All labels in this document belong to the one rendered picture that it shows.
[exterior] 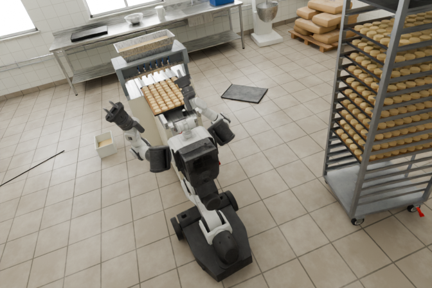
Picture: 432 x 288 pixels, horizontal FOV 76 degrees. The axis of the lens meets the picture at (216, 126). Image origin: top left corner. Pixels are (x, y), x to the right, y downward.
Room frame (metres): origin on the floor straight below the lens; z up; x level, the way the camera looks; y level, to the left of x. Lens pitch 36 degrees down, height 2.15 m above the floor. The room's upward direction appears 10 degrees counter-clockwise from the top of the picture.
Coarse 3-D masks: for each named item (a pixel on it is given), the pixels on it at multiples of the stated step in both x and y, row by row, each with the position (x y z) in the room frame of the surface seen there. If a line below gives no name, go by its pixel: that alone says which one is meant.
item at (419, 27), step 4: (424, 24) 1.24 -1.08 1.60; (428, 24) 1.24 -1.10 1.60; (404, 28) 1.24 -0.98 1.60; (408, 28) 1.24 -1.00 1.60; (412, 28) 1.24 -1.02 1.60; (416, 28) 1.24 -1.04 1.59; (420, 28) 1.24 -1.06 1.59; (424, 28) 1.24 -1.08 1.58; (428, 28) 1.25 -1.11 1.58; (404, 32) 1.24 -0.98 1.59; (408, 32) 1.24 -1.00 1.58; (412, 32) 1.24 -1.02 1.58
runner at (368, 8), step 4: (356, 8) 1.66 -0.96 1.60; (360, 8) 1.66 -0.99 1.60; (364, 8) 1.66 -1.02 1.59; (368, 8) 1.66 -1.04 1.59; (372, 8) 1.66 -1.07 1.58; (376, 8) 1.66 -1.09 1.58; (380, 8) 1.65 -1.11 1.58; (348, 12) 1.65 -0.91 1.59; (352, 12) 1.66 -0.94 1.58; (356, 12) 1.66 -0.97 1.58; (360, 12) 1.65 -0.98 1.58; (364, 12) 1.63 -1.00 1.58
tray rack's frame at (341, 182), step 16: (336, 176) 1.62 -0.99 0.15; (352, 176) 1.59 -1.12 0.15; (368, 176) 1.56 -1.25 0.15; (400, 176) 1.50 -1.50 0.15; (336, 192) 1.45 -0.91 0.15; (352, 192) 1.42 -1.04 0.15; (368, 192) 1.40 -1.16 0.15; (400, 192) 1.34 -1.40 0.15; (368, 208) 1.25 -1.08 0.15; (384, 208) 1.22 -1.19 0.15; (416, 208) 1.23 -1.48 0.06
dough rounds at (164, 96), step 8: (168, 80) 2.58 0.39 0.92; (144, 88) 2.51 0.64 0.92; (152, 88) 2.47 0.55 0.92; (160, 88) 2.44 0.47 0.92; (168, 88) 2.41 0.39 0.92; (176, 88) 2.38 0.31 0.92; (152, 96) 2.31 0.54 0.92; (160, 96) 2.28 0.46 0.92; (168, 96) 2.28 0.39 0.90; (176, 96) 2.25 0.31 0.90; (152, 104) 2.16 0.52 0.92; (160, 104) 2.15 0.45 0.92; (168, 104) 2.11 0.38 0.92; (176, 104) 2.08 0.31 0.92; (160, 112) 2.03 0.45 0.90
